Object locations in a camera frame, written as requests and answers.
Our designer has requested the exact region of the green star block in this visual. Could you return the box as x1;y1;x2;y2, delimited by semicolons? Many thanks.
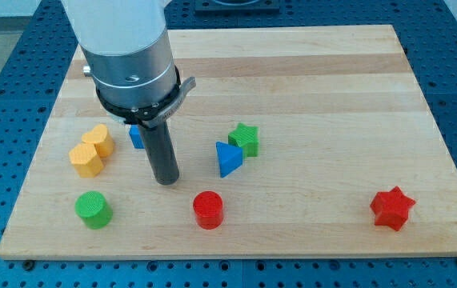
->
228;122;259;158

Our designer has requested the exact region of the blue triangle block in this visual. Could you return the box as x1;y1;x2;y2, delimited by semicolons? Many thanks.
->
215;142;243;178

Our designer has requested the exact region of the yellow heart block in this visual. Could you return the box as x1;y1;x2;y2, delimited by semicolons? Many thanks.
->
81;124;114;158

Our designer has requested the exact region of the yellow hexagon block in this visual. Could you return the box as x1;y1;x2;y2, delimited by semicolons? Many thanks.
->
68;143;104;178

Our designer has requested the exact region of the wooden board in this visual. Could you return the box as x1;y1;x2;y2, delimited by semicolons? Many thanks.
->
0;25;457;261

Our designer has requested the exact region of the green cylinder block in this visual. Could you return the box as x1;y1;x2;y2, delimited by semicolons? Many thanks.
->
74;190;113;230

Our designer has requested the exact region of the red cylinder block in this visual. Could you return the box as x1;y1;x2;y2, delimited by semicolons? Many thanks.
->
193;190;224;230

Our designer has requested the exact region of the blue cube block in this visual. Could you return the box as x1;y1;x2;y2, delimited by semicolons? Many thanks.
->
128;125;144;149

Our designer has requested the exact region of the red star block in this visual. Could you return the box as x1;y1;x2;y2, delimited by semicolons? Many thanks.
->
370;186;416;231

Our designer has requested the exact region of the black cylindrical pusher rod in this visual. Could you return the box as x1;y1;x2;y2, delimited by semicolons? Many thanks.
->
138;122;179;186

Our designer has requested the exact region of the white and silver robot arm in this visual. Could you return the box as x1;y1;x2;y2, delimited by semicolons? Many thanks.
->
62;0;177;109

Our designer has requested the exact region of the black clamp with silver lever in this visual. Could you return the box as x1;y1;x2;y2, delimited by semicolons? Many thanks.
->
96;69;196;128

